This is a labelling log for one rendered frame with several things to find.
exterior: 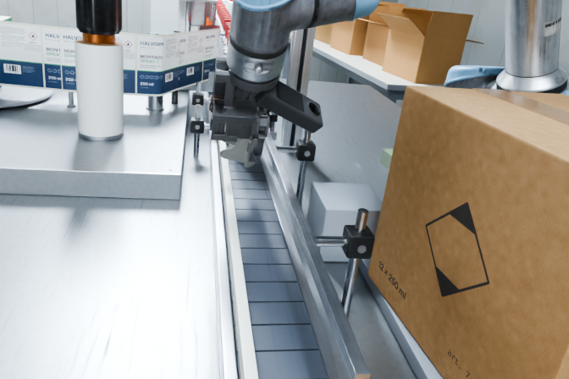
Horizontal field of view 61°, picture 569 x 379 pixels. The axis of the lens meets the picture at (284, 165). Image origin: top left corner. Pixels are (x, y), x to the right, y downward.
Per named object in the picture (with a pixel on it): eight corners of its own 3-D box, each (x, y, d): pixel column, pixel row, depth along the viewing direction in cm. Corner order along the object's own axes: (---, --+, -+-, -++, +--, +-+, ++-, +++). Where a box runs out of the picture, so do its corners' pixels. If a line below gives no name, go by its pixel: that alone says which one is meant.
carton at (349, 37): (316, 46, 362) (323, -8, 348) (370, 49, 377) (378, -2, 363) (339, 56, 323) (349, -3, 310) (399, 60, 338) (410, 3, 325)
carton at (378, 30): (341, 56, 326) (350, -3, 313) (411, 60, 342) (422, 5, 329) (371, 68, 286) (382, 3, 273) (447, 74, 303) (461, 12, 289)
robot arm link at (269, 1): (325, -27, 53) (256, -18, 50) (304, 52, 62) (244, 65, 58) (290, -64, 57) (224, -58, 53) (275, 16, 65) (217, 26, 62)
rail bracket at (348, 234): (292, 322, 60) (309, 202, 54) (349, 321, 61) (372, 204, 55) (296, 341, 57) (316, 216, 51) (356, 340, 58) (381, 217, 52)
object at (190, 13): (175, 79, 155) (178, -6, 146) (216, 82, 158) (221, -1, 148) (173, 89, 142) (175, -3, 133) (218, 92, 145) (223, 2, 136)
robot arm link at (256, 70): (284, 24, 65) (290, 65, 60) (278, 52, 68) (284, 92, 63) (228, 19, 63) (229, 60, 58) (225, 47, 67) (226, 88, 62)
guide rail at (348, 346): (241, 79, 134) (241, 74, 133) (245, 80, 134) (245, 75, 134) (353, 389, 36) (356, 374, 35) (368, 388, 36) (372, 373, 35)
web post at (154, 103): (146, 106, 124) (147, 30, 117) (165, 107, 125) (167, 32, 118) (144, 111, 120) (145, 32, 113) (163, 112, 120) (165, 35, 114)
